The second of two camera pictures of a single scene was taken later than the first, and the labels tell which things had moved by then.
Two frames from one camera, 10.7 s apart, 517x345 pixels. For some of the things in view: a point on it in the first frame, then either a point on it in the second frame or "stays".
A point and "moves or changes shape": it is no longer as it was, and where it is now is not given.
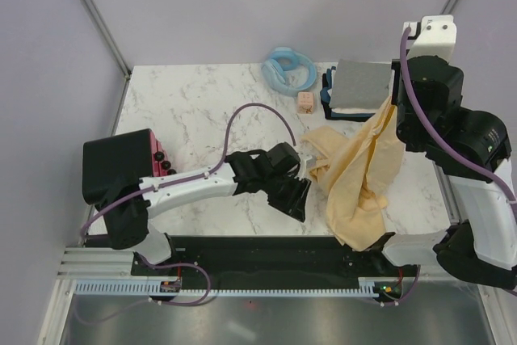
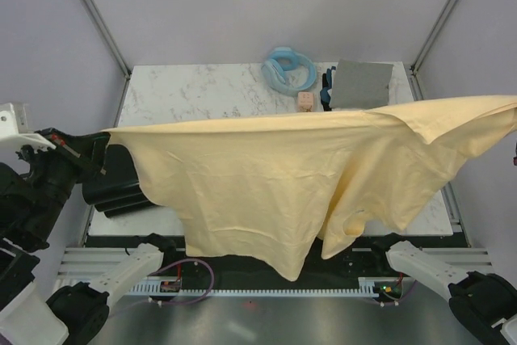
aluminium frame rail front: (97, 262) stays
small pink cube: (305, 103) stays
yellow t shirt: (359, 170) moves or changes shape
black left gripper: (293, 205) to (87, 150)
